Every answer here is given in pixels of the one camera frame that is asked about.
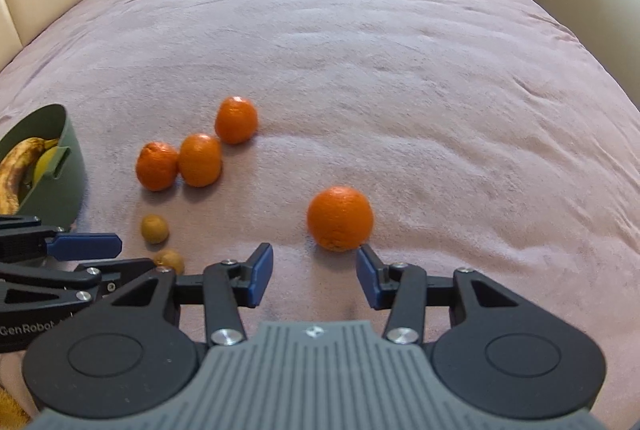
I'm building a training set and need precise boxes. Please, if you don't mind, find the brown kiwi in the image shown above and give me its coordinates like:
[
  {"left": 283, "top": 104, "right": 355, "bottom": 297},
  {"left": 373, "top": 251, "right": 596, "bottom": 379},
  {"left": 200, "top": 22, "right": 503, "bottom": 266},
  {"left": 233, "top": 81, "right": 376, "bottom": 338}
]
[
  {"left": 153, "top": 248, "right": 186, "bottom": 275},
  {"left": 140, "top": 215, "right": 169, "bottom": 245}
]

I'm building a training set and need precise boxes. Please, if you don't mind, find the yellow-green apple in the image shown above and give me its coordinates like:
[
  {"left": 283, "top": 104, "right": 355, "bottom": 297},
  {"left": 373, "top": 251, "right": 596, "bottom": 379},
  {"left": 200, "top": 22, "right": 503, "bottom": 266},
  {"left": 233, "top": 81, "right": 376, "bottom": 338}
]
[{"left": 32, "top": 146, "right": 58, "bottom": 187}]

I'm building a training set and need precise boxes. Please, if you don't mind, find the brown kiwi upper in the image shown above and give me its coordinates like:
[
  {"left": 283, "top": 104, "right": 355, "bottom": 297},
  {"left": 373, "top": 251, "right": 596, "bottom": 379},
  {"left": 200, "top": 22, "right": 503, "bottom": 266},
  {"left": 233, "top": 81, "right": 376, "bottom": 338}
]
[{"left": 140, "top": 215, "right": 169, "bottom": 245}]

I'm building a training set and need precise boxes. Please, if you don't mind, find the large orange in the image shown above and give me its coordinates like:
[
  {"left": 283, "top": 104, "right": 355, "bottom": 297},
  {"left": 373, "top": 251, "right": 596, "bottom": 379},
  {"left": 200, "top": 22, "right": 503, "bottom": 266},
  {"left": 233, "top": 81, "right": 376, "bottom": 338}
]
[{"left": 307, "top": 187, "right": 374, "bottom": 253}]

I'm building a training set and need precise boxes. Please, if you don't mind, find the mandarin orange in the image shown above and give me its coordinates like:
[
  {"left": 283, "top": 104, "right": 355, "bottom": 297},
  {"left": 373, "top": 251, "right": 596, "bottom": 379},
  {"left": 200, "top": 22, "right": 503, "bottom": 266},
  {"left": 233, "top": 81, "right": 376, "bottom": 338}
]
[
  {"left": 178, "top": 133, "right": 222, "bottom": 187},
  {"left": 136, "top": 141, "right": 178, "bottom": 192},
  {"left": 214, "top": 97, "right": 258, "bottom": 145}
]

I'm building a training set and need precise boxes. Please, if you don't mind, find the brown kiwi lower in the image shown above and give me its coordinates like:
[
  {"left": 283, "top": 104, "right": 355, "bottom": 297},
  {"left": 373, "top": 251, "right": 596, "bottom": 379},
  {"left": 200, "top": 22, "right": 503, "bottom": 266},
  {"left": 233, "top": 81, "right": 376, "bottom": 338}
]
[{"left": 153, "top": 248, "right": 186, "bottom": 275}]

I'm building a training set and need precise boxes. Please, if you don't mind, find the green fruit bowl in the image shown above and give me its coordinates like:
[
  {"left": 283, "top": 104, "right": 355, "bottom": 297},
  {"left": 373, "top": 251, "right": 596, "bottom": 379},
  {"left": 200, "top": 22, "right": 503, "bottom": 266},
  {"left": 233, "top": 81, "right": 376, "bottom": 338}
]
[{"left": 1, "top": 103, "right": 86, "bottom": 230}]

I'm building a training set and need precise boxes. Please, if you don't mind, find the pink bed blanket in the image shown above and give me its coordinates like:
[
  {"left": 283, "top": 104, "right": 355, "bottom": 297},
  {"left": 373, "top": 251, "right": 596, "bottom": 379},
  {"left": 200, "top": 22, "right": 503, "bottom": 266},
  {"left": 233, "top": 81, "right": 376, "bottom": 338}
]
[{"left": 1, "top": 0, "right": 639, "bottom": 429}]

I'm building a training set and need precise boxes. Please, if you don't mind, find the overripe banana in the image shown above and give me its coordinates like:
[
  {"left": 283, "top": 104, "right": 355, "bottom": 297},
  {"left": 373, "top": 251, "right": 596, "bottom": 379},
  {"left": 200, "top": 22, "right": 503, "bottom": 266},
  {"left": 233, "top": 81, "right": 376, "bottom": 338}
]
[{"left": 0, "top": 137, "right": 58, "bottom": 215}]

